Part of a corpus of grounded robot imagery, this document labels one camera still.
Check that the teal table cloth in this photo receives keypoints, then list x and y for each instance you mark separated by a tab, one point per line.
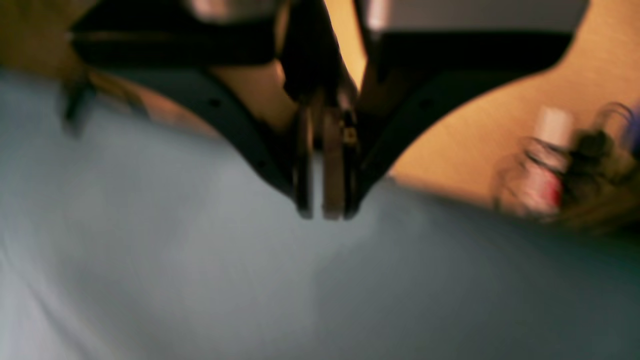
134	241

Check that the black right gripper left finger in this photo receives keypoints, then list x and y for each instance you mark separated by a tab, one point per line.
165	46

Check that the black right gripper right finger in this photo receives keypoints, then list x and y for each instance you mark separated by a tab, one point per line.
424	59

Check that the white power strip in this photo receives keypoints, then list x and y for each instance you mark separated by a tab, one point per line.
545	164

